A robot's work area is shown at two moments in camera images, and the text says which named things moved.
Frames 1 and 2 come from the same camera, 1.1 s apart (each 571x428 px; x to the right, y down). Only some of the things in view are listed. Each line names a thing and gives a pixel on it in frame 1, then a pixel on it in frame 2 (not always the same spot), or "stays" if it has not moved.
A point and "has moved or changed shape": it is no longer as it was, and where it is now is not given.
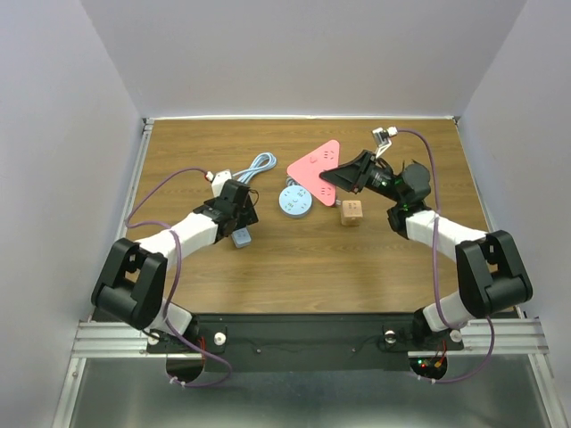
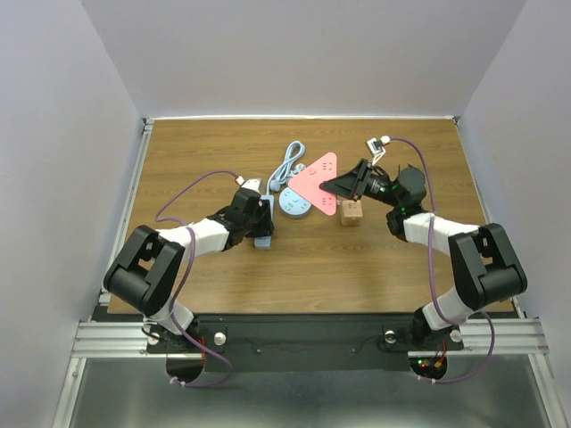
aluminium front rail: (482, 337) stays
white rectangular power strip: (241, 237) has moved or changed shape
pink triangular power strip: (310, 168) has moved or changed shape
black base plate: (304, 343) stays
